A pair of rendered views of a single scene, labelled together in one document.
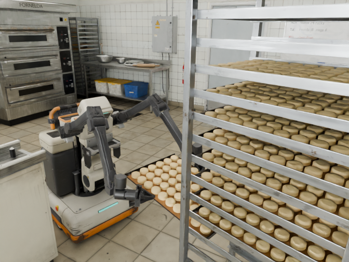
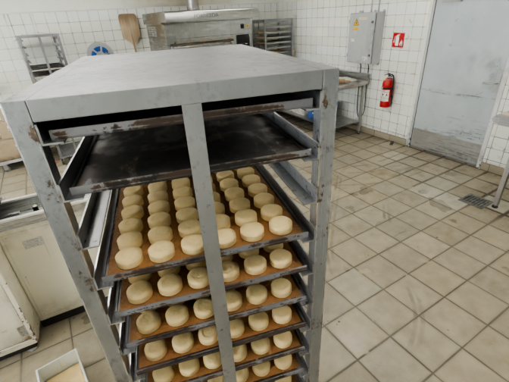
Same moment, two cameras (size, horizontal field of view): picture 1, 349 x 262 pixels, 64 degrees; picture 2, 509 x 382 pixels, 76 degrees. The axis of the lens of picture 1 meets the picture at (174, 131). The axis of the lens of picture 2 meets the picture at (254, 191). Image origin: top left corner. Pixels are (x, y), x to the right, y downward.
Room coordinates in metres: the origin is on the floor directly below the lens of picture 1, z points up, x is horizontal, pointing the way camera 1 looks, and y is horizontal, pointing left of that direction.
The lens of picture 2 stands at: (0.36, -0.97, 1.90)
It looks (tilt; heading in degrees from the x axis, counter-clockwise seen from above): 28 degrees down; 31
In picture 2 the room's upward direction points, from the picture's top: 3 degrees counter-clockwise
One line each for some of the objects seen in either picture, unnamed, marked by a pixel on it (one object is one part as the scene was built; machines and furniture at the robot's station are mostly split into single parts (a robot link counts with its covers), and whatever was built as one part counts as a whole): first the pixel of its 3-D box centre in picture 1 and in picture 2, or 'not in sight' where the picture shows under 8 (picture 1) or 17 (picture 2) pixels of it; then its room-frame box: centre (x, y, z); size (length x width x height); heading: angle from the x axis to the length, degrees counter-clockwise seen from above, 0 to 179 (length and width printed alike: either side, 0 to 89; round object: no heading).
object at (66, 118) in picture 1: (75, 122); not in sight; (2.22, 0.84, 0.87); 0.23 x 0.15 x 0.11; 135
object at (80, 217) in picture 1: (89, 199); not in sight; (2.14, 0.77, 0.16); 0.67 x 0.64 x 0.25; 45
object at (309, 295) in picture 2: not in sight; (263, 225); (1.10, -0.56, 1.32); 0.64 x 0.03 x 0.03; 45
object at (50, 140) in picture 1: (79, 153); not in sight; (2.20, 0.83, 0.59); 0.55 x 0.34 x 0.83; 135
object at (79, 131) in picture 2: not in sight; (177, 85); (0.96, -0.43, 1.77); 0.60 x 0.40 x 0.02; 45
